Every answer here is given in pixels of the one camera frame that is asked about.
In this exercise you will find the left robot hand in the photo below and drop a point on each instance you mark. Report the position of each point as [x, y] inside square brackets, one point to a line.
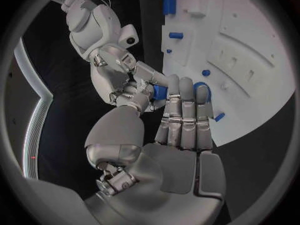
[173, 168]

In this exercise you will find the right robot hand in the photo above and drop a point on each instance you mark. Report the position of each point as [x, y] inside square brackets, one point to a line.
[110, 75]

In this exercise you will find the blue short cylinder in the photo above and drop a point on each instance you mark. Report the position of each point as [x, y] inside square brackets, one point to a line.
[160, 92]

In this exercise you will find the white task board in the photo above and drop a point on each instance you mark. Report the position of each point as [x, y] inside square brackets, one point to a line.
[234, 50]

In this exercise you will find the small blue peg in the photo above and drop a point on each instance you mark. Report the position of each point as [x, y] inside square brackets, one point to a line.
[168, 51]

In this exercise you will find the blue long cylinder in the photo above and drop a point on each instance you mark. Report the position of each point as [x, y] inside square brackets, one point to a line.
[175, 35]

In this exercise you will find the blue block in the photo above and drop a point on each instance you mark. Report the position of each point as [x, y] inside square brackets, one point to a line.
[169, 4]

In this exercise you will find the blue round plug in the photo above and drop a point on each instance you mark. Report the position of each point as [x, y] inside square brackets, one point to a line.
[206, 73]

